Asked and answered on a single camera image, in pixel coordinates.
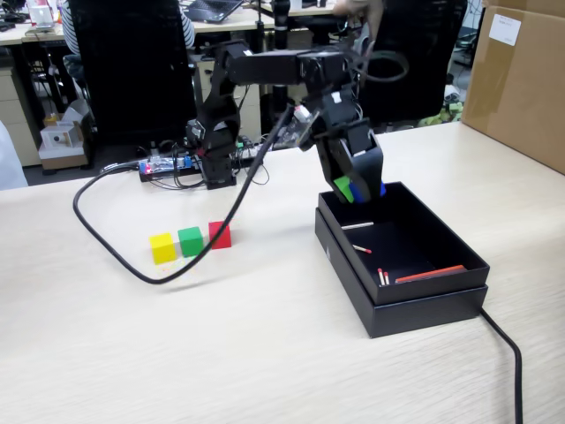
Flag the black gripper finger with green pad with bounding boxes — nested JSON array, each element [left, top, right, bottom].
[[351, 143, 385, 202], [315, 131, 355, 205]]

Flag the large brown cardboard box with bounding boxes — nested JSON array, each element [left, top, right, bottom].
[[460, 0, 565, 176]]

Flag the beige office desk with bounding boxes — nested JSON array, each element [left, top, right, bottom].
[[21, 6, 342, 45]]

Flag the red wooden cube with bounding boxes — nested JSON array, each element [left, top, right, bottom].
[[207, 221, 233, 251]]

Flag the green wooden cube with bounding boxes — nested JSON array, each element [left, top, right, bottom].
[[177, 226, 205, 258]]

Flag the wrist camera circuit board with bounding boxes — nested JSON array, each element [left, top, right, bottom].
[[275, 103, 321, 151]]

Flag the yellow wooden cube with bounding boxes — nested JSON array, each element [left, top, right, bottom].
[[148, 232, 178, 266]]

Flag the controller board with red LEDs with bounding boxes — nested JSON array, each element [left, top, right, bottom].
[[138, 154, 196, 184]]

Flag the blue wooden cube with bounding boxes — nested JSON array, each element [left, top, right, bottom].
[[348, 178, 388, 204]]

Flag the orange matchbox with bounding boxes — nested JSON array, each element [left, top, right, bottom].
[[394, 264, 469, 284]]

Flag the thick black camera cable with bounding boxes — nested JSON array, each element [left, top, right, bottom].
[[72, 103, 298, 286]]

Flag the black pole with white rings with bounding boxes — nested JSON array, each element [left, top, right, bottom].
[[269, 0, 294, 149]]

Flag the black mesh office chair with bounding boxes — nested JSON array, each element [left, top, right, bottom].
[[68, 0, 198, 149], [339, 0, 470, 132]]

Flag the black cardboard box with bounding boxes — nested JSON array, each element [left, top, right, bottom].
[[317, 180, 492, 307]]

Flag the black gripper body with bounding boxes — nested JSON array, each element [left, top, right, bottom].
[[305, 90, 377, 154]]

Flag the beige drawer cabinet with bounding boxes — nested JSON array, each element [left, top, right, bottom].
[[0, 65, 43, 170], [237, 83, 262, 139]]

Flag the black box lid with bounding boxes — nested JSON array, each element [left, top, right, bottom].
[[314, 206, 489, 340]]

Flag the green yellow floor clutter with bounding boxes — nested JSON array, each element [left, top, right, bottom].
[[418, 99, 465, 130]]

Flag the seated person grey clothes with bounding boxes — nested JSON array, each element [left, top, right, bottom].
[[330, 0, 386, 45]]

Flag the white plastic bag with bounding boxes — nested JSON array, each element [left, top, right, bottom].
[[0, 121, 29, 192]]

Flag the small open cardboard box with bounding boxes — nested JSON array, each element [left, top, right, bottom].
[[38, 99, 96, 171]]

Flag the person in striped shirt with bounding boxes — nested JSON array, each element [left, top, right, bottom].
[[60, 0, 196, 96]]

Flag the black laptop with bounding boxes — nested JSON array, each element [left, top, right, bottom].
[[182, 0, 245, 25]]

